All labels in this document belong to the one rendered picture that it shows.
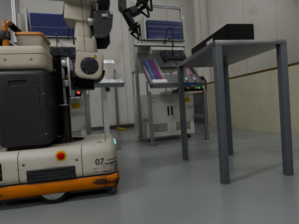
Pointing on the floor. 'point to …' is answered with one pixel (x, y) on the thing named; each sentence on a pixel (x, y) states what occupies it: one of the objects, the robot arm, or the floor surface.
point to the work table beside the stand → (220, 107)
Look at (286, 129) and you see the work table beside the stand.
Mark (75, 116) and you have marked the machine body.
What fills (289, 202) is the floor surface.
